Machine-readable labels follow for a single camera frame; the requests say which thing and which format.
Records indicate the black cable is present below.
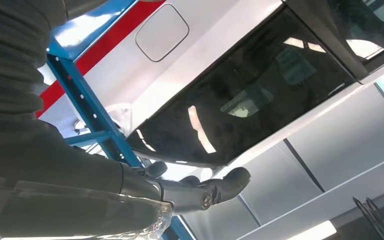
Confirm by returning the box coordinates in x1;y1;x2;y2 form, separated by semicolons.
352;197;384;240
364;197;384;240

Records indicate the white car with red stripe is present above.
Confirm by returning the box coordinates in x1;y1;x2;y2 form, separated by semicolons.
36;0;384;180

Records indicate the blue metal shelf rack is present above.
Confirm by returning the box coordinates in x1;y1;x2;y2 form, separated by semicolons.
46;0;196;240

